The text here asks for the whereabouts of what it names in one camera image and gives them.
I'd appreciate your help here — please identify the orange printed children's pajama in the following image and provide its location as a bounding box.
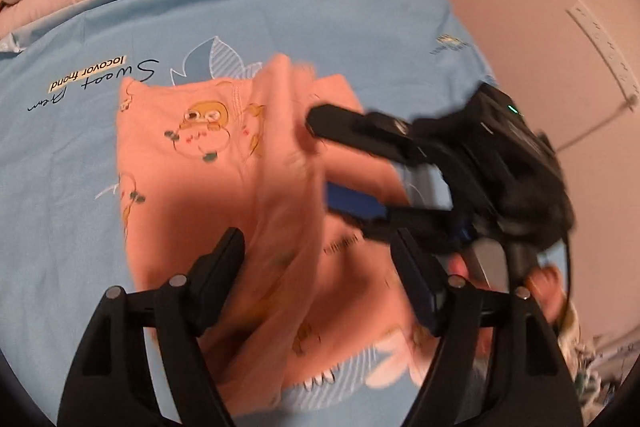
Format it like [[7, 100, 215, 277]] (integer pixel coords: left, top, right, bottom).
[[116, 55, 437, 415]]

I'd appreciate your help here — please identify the person's right hand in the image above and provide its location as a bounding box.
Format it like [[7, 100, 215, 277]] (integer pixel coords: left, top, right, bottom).
[[444, 253, 569, 325]]

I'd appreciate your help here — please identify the blue floral bed sheet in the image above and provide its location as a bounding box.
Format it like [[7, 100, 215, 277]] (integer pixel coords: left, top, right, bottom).
[[1, 0, 494, 426]]

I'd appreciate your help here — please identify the white power strip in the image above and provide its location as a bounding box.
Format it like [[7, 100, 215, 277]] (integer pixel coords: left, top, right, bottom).
[[566, 0, 639, 110]]

